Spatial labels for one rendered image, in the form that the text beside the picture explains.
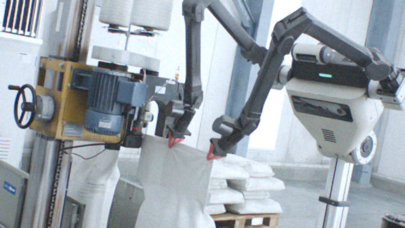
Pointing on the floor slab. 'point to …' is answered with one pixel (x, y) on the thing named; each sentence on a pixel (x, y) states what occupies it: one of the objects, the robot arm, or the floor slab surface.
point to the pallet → (235, 221)
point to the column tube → (47, 160)
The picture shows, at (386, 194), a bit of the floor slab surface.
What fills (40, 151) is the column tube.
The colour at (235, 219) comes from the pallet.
